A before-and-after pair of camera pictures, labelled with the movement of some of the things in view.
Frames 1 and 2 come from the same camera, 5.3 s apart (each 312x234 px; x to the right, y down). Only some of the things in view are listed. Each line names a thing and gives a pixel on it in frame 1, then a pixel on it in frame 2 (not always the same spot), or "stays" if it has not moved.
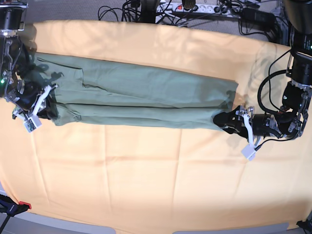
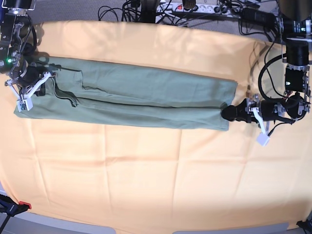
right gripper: (263, 125) to (270, 110)
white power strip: (202, 9) stays
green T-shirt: (91, 90) stays
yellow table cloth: (157, 178) stays
